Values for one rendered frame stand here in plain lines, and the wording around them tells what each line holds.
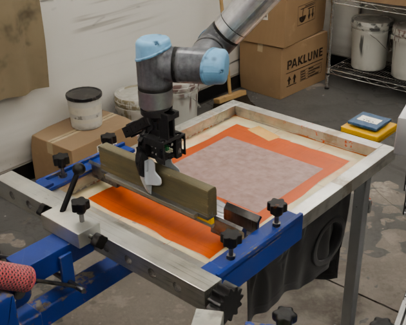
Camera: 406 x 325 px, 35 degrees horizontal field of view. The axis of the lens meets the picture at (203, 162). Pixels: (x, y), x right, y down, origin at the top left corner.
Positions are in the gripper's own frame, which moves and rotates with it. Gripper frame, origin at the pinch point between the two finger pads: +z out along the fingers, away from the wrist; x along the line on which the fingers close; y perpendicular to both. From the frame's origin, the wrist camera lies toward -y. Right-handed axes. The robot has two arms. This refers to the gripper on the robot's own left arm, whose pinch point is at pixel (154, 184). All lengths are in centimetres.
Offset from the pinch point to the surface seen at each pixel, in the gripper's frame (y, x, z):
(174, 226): 5.3, 0.7, 9.8
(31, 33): -196, 101, 20
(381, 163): 29, 57, 8
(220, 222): 18.4, 1.7, 4.1
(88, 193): -22.6, -2.5, 9.7
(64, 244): 2.3, -28.2, 1.1
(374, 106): -99, 315, 106
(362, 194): 13, 81, 34
